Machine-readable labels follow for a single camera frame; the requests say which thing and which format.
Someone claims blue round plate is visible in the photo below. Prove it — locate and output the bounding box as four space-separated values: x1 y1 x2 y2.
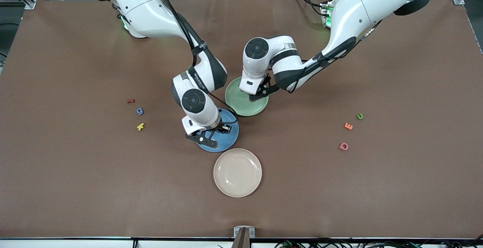
196 108 240 152

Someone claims green round plate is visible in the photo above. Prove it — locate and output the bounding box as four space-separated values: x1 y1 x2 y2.
225 76 269 117

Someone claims beige round plate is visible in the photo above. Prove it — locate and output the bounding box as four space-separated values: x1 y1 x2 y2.
213 148 263 198

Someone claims brown table cover sheet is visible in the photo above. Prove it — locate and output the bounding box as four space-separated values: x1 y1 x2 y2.
0 0 483 239

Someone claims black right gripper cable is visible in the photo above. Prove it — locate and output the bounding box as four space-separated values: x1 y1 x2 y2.
149 0 239 126

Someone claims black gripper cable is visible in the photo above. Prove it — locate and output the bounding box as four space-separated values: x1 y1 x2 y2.
149 0 239 126
289 14 383 94

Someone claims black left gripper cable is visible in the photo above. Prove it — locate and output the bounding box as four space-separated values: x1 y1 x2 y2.
289 14 383 94

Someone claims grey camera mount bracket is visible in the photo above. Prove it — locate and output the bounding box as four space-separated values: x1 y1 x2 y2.
232 226 255 248

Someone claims tangled black cable bundle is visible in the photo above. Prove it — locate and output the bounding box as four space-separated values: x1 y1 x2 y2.
274 237 483 248

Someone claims white table edge rail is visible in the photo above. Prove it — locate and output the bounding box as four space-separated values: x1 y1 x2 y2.
0 238 483 248

